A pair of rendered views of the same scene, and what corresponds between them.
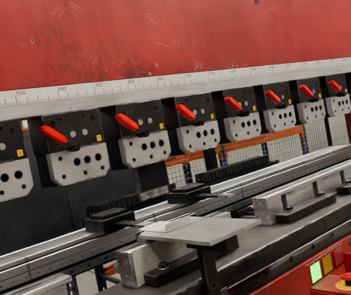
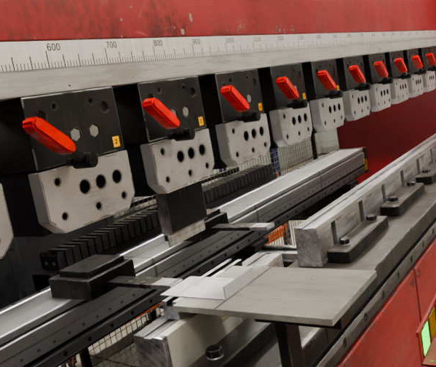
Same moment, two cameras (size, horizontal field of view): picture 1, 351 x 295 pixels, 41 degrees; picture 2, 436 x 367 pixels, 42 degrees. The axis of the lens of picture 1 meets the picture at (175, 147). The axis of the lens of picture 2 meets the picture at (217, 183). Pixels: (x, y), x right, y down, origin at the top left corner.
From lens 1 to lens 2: 44 cm
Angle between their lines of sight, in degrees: 15
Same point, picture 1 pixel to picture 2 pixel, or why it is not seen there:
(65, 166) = (67, 196)
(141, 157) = (177, 174)
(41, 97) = (18, 61)
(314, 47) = (357, 13)
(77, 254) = (46, 338)
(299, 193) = (347, 218)
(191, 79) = (234, 46)
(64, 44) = not seen: outside the picture
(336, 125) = not seen: hidden behind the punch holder
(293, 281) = (368, 348)
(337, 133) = not seen: hidden behind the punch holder
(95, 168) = (113, 198)
